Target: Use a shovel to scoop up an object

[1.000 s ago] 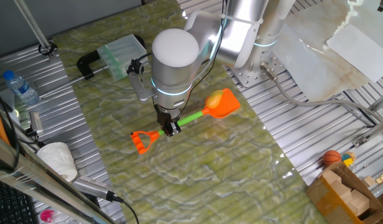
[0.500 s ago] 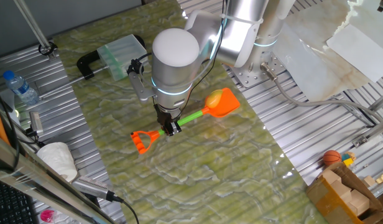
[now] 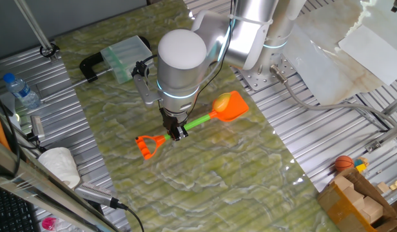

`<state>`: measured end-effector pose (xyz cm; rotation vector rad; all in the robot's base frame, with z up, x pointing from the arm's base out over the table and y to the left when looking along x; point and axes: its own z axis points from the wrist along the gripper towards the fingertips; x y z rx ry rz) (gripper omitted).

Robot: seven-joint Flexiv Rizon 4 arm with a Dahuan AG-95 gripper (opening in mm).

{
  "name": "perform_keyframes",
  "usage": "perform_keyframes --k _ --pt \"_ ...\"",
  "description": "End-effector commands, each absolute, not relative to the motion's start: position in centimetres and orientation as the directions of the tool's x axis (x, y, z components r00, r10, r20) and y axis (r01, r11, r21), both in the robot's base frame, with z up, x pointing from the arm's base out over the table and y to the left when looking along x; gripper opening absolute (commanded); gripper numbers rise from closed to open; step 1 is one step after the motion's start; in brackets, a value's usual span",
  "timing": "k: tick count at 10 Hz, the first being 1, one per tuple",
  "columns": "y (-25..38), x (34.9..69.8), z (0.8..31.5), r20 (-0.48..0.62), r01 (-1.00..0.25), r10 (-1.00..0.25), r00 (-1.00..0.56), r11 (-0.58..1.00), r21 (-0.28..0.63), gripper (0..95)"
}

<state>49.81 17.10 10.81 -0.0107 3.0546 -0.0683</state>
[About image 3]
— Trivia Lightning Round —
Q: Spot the orange green toy shovel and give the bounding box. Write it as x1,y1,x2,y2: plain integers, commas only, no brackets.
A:
135,90,250,160

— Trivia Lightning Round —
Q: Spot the aluminium bar with bracket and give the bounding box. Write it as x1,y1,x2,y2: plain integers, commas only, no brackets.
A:
364,119,397,154

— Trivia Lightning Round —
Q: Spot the yellow toy mango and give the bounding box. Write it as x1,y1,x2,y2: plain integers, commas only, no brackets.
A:
213,92,232,113

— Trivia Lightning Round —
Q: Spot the translucent plastic box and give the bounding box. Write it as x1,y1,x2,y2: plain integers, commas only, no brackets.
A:
100,35,155,85

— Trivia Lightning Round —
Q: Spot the black hanging cable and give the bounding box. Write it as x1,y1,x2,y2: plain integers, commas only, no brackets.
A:
0,92,22,177

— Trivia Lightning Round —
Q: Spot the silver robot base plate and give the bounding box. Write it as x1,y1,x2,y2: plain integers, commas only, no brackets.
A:
237,54,298,92

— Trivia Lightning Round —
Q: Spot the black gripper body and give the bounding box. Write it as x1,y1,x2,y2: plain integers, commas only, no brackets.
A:
159,108,188,130

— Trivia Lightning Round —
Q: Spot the metal stand pole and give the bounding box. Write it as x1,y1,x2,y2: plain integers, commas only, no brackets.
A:
13,0,61,63

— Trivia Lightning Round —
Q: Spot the brown cardboard box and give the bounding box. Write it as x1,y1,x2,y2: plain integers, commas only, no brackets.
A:
316,167,397,232

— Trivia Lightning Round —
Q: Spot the green marble pattern mat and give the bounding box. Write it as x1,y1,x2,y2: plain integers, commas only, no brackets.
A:
55,0,340,232

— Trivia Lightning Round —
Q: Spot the white paper sheet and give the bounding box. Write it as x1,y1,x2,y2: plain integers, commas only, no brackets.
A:
338,24,397,86

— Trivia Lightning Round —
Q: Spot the black C-clamp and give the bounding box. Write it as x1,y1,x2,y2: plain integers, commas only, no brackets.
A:
37,35,151,104

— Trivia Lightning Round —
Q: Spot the thin grey wrist cable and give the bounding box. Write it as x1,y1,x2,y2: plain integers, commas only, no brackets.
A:
143,19,237,92

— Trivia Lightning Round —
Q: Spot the thick grey base cable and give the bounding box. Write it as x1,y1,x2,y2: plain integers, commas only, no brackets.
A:
269,64,397,130

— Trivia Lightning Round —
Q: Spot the black keyboard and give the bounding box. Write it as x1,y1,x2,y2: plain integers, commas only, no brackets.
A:
0,185,41,232

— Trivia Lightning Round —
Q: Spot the silver grilled camera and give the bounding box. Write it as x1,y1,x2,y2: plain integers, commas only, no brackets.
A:
74,182,118,209

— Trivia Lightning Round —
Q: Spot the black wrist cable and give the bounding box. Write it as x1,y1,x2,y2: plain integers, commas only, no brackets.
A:
184,0,237,125

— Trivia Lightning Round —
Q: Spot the pink plastic object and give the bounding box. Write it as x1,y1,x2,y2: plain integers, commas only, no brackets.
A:
41,217,58,231

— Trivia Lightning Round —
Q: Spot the clear water bottle blue cap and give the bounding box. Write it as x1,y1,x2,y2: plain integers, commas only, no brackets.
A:
3,72,42,110

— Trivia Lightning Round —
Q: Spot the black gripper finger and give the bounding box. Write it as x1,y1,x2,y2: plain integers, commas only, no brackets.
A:
175,124,189,141
164,124,179,142

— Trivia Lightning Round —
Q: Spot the small silver camera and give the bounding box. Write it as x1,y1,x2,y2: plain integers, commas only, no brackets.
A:
26,115,46,142

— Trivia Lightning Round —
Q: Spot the aluminium frame bar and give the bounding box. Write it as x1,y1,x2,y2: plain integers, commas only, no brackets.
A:
0,138,122,232

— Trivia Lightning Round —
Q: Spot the small toy basketball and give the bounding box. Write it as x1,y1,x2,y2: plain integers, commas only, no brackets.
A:
334,155,355,173

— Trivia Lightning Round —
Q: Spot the white marble pattern sheet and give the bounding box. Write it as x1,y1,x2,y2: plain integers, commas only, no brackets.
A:
282,0,397,106

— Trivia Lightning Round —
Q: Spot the black camera cable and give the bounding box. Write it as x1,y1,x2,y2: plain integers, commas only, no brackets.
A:
110,197,145,232

